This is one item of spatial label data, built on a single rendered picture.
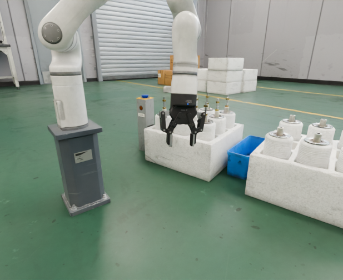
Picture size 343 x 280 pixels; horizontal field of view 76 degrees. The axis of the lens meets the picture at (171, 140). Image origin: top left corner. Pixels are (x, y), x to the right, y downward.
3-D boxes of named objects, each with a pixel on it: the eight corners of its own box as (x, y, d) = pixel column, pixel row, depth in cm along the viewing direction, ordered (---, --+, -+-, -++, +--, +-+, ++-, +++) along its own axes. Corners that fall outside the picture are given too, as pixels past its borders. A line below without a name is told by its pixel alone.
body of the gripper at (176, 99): (173, 90, 58) (172, 125, 60) (203, 91, 61) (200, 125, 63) (166, 90, 65) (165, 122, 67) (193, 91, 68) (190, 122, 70)
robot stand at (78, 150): (71, 217, 77) (55, 135, 67) (61, 197, 88) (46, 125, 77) (110, 201, 85) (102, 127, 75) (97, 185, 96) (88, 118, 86)
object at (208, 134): (217, 160, 104) (220, 123, 98) (199, 164, 100) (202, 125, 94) (205, 152, 112) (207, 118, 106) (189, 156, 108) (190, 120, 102)
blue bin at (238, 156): (246, 181, 99) (249, 157, 95) (223, 174, 106) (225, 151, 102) (266, 159, 122) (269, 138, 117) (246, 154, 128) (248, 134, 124)
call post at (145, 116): (147, 152, 130) (145, 99, 120) (138, 149, 134) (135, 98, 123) (155, 149, 136) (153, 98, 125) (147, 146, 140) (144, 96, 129)
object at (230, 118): (218, 139, 130) (220, 109, 124) (234, 143, 126) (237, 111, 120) (212, 145, 122) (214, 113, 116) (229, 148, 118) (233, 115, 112)
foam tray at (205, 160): (209, 182, 99) (211, 144, 92) (144, 160, 121) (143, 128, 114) (240, 154, 128) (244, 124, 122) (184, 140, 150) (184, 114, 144)
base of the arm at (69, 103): (63, 131, 70) (53, 76, 64) (56, 125, 77) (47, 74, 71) (92, 126, 75) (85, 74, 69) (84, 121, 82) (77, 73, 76)
